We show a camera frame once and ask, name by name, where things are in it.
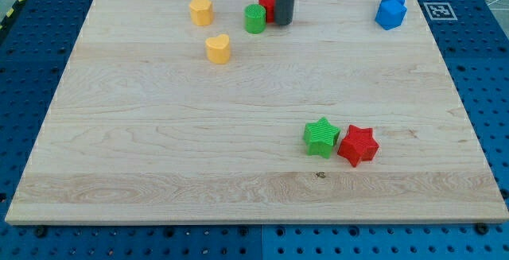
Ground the yellow heart block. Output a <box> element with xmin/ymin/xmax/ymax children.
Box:
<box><xmin>205</xmin><ymin>33</ymin><xmax>231</xmax><ymax>64</ymax></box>

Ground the yellow hexagon block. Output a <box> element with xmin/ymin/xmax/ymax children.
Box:
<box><xmin>188</xmin><ymin>0</ymin><xmax>214</xmax><ymax>26</ymax></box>

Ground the white fiducial marker tag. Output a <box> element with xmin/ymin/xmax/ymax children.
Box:
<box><xmin>423</xmin><ymin>2</ymin><xmax>457</xmax><ymax>21</ymax></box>

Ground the red cylinder block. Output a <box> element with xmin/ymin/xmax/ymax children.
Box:
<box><xmin>258</xmin><ymin>0</ymin><xmax>275</xmax><ymax>23</ymax></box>

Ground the green cylinder block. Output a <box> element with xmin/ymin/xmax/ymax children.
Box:
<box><xmin>243</xmin><ymin>4</ymin><xmax>266</xmax><ymax>34</ymax></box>

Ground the green star block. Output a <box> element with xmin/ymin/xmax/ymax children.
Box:
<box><xmin>303</xmin><ymin>117</ymin><xmax>341</xmax><ymax>159</ymax></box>

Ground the black bolt right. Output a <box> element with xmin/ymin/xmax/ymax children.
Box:
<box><xmin>475</xmin><ymin>223</ymin><xmax>489</xmax><ymax>235</ymax></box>

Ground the wooden board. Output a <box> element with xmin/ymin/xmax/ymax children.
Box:
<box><xmin>6</xmin><ymin>0</ymin><xmax>508</xmax><ymax>226</ymax></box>

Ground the black bolt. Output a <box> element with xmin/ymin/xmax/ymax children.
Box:
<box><xmin>33</xmin><ymin>226</ymin><xmax>47</xmax><ymax>239</ymax></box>
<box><xmin>475</xmin><ymin>223</ymin><xmax>489</xmax><ymax>235</ymax></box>

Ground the black bolt left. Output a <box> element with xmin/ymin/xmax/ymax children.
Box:
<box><xmin>33</xmin><ymin>226</ymin><xmax>47</xmax><ymax>239</ymax></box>

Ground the red star block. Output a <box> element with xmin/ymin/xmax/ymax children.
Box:
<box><xmin>336</xmin><ymin>125</ymin><xmax>379</xmax><ymax>168</ymax></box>

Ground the blue polygon block front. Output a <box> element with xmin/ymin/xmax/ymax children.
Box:
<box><xmin>375</xmin><ymin>0</ymin><xmax>407</xmax><ymax>30</ymax></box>

